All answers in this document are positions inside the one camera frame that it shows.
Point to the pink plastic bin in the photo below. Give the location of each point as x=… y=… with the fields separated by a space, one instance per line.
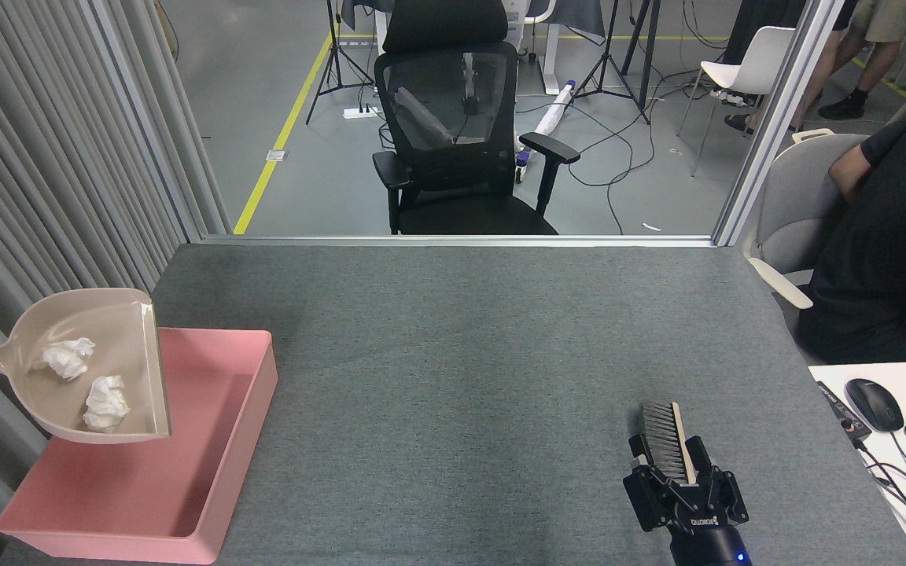
x=185 y=472

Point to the black mesh office chair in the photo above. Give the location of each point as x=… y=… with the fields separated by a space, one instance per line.
x=453 y=212

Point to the black tripod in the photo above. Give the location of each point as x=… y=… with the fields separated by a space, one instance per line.
x=609 y=47
x=334 y=55

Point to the beige brush with black bristles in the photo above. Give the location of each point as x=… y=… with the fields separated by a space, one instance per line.
x=661 y=440

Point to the white stand on wheels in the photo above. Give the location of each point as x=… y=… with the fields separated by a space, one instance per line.
x=551 y=55

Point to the white roll with blue ends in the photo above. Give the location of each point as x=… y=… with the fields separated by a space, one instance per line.
x=554 y=114

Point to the white paper ball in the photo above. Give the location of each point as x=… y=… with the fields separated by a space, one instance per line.
x=105 y=402
x=68 y=359

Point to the small black device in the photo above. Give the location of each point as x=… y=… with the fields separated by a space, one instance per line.
x=842 y=413

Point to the black computer mouse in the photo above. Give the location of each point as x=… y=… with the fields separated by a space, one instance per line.
x=875 y=405

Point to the black stand pole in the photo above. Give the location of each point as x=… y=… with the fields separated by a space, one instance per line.
x=646 y=47

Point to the beige plastic dustpan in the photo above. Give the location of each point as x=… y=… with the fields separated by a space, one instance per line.
x=123 y=346

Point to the person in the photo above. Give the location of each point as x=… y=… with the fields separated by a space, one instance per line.
x=885 y=20
x=756 y=16
x=885 y=251

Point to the person's forearm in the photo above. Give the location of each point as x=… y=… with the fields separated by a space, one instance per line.
x=850 y=173

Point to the dark grey cloth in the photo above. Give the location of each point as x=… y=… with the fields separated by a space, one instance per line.
x=362 y=12
x=571 y=16

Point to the white power strip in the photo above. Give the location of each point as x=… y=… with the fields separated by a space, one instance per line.
x=360 y=112

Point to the grey chair with white arms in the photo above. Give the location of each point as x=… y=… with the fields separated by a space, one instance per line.
x=799 y=212

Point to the grey floor socket plate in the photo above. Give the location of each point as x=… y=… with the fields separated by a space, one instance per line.
x=275 y=156

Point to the white plastic chair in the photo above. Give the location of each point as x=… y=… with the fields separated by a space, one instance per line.
x=752 y=67

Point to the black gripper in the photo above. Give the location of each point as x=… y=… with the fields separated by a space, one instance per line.
x=708 y=542

